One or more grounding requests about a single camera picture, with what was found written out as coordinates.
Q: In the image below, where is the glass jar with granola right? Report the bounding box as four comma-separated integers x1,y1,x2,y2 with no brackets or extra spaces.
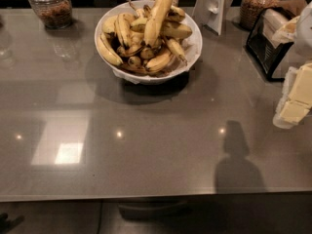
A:
240,0,281,30

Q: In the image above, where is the yellow banana right diagonal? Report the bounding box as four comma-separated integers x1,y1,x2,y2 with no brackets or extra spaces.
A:
164,37,187,64

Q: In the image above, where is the yellow banana left rim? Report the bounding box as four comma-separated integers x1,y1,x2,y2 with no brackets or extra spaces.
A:
97,33,123,66

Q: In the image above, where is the large yellow top banana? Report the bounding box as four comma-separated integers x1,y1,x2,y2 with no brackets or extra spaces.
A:
143,0,173,47

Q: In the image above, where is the yellow banana upper left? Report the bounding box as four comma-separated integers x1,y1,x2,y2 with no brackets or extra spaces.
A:
114,13,136,49

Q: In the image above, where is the glass jar with nuts left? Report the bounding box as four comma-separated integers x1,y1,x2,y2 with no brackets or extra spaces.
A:
28,0,72,29

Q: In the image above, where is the black wire napkin holder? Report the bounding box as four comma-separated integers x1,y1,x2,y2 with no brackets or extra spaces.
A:
246,7,293,82

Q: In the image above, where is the yellow banana right horizontal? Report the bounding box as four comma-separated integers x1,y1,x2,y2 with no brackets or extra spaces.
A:
161,21,192,39

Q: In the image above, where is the spotted banana upper right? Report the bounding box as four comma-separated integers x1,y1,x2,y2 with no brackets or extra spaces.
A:
167,6,185,22

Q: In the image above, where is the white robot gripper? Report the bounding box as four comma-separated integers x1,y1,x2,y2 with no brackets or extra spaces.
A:
280,2,312,124

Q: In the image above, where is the white sign stand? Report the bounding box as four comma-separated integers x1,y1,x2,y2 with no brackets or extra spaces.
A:
192,0,233,35

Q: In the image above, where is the yellow banana front centre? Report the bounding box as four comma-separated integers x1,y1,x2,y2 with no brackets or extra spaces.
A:
145,48,171,73

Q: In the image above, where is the white bowl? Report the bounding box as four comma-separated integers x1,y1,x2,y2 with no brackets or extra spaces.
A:
95,3,203,85

